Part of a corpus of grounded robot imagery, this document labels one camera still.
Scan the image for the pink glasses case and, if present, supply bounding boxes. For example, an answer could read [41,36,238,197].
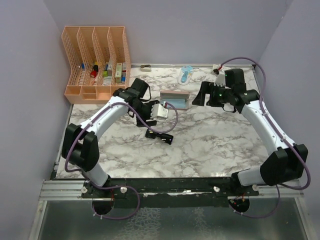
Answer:
[160,90,190,110]

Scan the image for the small white green box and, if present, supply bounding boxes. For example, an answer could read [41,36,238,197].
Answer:
[211,64,222,75]

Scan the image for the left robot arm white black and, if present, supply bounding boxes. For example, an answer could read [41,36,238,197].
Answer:
[61,78,159,198]

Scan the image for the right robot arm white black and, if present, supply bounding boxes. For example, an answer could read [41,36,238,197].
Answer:
[192,68,308,196]

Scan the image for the green white box in organizer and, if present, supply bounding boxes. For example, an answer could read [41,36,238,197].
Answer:
[114,62,123,84]

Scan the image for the blue white packaged item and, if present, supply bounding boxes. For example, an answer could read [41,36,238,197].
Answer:
[177,65,194,86]

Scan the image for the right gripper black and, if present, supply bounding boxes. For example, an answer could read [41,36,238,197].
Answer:
[192,81,233,108]

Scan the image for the peach desk file organizer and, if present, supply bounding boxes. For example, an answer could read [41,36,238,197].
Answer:
[61,26,131,104]

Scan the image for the red black small bottle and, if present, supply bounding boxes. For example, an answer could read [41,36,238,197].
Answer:
[90,64,99,78]

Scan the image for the aluminium rail frame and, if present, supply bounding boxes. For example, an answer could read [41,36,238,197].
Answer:
[38,179,88,201]

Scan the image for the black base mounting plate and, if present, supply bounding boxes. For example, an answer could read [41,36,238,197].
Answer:
[81,177,259,208]

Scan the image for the black sunglasses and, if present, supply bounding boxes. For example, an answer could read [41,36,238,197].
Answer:
[145,129,174,145]

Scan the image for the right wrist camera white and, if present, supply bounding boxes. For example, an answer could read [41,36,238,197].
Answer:
[214,71,226,88]

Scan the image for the light blue cleaning cloth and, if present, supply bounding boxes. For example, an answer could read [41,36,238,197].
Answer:
[161,98,187,110]

